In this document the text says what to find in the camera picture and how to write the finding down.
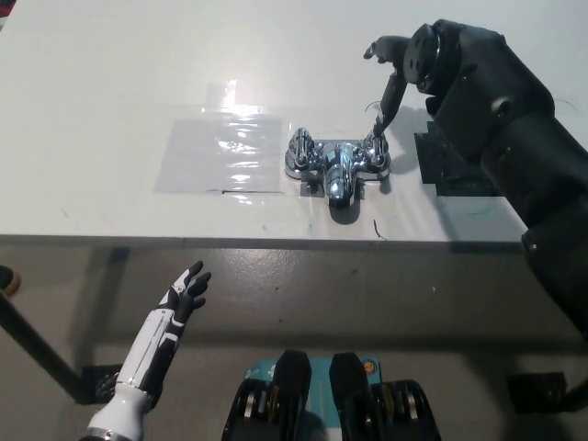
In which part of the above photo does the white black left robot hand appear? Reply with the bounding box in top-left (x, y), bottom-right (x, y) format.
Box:
top-left (86, 260), bottom-right (213, 440)

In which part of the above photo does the chrome faucet lever handle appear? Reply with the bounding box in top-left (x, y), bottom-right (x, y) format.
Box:
top-left (362, 130), bottom-right (390, 167)
top-left (288, 128), bottom-right (316, 166)

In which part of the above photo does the black diagonal frame bar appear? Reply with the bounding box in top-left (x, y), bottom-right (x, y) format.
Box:
top-left (0, 288), bottom-right (86, 401)

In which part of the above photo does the grey table leg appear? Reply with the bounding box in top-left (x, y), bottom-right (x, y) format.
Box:
top-left (86, 247), bottom-right (132, 368)

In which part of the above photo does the chrome faucet body with spout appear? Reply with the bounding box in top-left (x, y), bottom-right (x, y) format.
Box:
top-left (283, 140), bottom-right (391, 209)

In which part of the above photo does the black teal robot torso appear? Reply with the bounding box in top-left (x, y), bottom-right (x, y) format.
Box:
top-left (221, 349), bottom-right (445, 441)

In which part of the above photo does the black tape square patch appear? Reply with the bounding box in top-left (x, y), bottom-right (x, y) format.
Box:
top-left (413, 119), bottom-right (504, 198)

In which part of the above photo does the dark right robot hand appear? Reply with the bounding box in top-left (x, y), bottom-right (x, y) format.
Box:
top-left (362, 35), bottom-right (411, 140)

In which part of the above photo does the grey taped plastic sheet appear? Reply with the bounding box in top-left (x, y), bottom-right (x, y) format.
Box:
top-left (153, 118), bottom-right (284, 194)

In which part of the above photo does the black shoe with tan sole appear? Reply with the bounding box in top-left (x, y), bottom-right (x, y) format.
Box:
top-left (0, 265), bottom-right (22, 294)

